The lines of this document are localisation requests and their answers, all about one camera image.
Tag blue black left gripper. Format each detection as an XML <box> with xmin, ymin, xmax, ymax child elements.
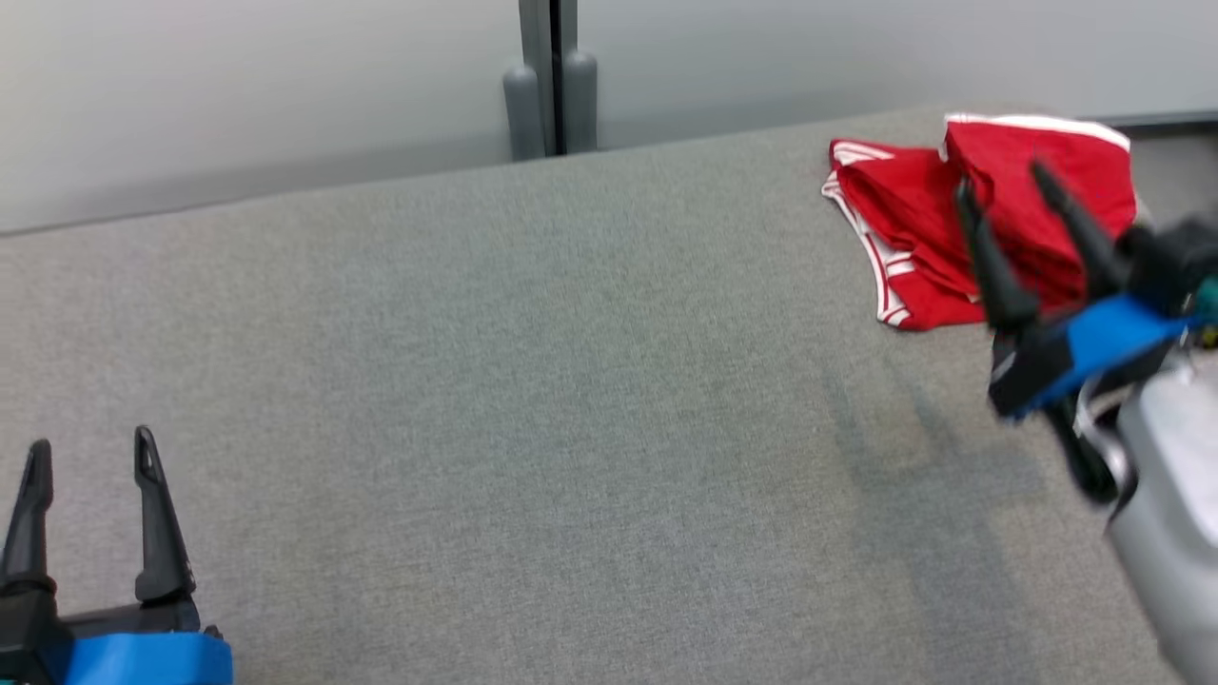
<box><xmin>0</xmin><ymin>425</ymin><xmax>234</xmax><ymax>685</ymax></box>

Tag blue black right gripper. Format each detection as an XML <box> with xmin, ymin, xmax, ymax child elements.
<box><xmin>954</xmin><ymin>160</ymin><xmax>1200</xmax><ymax>505</ymax></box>

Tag grey cylindrical post cap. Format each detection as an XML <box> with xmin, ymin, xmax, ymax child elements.
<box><xmin>561</xmin><ymin>49</ymin><xmax>599</xmax><ymax>153</ymax></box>
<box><xmin>502</xmin><ymin>65</ymin><xmax>548</xmax><ymax>163</ymax></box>

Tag red shorts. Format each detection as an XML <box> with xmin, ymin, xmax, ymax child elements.
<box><xmin>940</xmin><ymin>112</ymin><xmax>1140</xmax><ymax>315</ymax></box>

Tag grey metal baseboard rail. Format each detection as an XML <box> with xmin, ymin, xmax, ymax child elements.
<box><xmin>1090</xmin><ymin>111</ymin><xmax>1218</xmax><ymax>134</ymax></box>

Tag red Bulls basketball jersey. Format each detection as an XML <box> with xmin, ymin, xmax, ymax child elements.
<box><xmin>821</xmin><ymin>140</ymin><xmax>991</xmax><ymax>332</ymax></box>

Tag grey metal partition post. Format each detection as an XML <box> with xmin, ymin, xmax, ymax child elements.
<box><xmin>519</xmin><ymin>0</ymin><xmax>579</xmax><ymax>158</ymax></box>

